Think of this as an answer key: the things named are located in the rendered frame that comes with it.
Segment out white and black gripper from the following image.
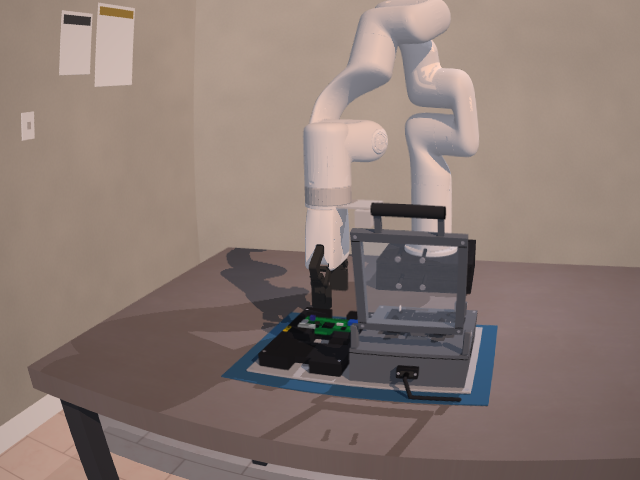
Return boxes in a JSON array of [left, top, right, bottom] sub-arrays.
[[305, 203, 350, 309]]

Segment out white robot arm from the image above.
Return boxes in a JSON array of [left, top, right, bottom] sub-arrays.
[[303, 0, 479, 233]]

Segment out green circuit board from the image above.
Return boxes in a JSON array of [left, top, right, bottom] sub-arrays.
[[298, 315, 358, 335]]

